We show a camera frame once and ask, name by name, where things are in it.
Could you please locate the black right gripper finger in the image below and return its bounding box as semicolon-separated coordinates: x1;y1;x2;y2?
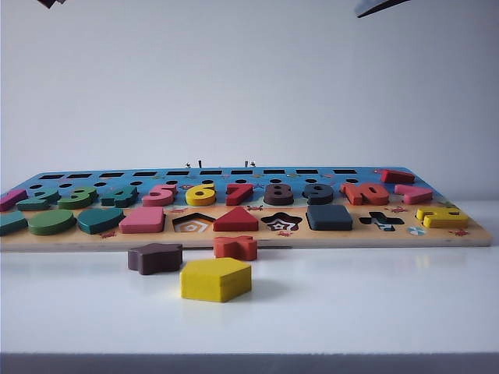
354;0;412;19

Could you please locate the dark blue square block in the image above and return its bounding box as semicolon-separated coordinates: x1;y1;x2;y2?
306;204;354;231

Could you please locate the red minus sign piece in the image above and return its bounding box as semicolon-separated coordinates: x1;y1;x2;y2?
380;168;416;184

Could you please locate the orange number ten piece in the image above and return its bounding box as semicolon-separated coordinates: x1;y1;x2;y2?
339;182;391;206

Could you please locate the pink angle sign piece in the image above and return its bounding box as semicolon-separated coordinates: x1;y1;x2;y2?
393;185;434;206

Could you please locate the green number three piece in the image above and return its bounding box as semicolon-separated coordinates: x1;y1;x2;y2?
58;185;98;210

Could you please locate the teal number two piece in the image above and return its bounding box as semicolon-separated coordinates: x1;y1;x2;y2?
16;188;62;212

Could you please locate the pink number one piece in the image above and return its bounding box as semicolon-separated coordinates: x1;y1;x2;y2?
0;189;29;213

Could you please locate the dark blue number nine piece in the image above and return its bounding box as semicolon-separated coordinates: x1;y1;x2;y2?
303;182;335;206

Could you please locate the dark teal number four piece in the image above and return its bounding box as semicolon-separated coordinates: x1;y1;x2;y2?
100;185;140;209

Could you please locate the green oval block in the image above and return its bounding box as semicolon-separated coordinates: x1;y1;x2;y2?
27;209;77;237

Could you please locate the brown number eight piece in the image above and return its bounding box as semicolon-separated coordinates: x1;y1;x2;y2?
263;182;296;206

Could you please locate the teal semicircle block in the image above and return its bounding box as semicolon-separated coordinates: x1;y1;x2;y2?
76;207;124;235

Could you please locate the pink number five piece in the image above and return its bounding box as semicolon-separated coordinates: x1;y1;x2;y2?
142;182;179;207

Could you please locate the teal rectangle block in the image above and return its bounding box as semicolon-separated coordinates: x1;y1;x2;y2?
0;212;29;237

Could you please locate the yellow sign piece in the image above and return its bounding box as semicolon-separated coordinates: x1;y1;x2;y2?
415;207;469;230

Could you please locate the colourful wooden puzzle board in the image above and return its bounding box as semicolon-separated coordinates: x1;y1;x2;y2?
0;166;494;252

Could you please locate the red number seven piece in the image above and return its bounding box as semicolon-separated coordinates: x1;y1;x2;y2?
225;182;257;206

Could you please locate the pink trapezoid block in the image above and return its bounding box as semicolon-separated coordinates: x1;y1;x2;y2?
119;206;165;235

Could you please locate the yellow number six piece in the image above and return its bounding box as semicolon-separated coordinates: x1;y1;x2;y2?
185;182;217;207

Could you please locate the red triangle block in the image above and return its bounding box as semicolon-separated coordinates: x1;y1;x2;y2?
213;206;260;232

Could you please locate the orange cross block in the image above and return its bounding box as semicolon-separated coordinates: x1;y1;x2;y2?
213;235;258;261

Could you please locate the purple star block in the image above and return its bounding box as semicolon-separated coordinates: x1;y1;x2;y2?
127;243;183;276

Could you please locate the yellow pentagon block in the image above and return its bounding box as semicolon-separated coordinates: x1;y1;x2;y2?
179;256;253;304

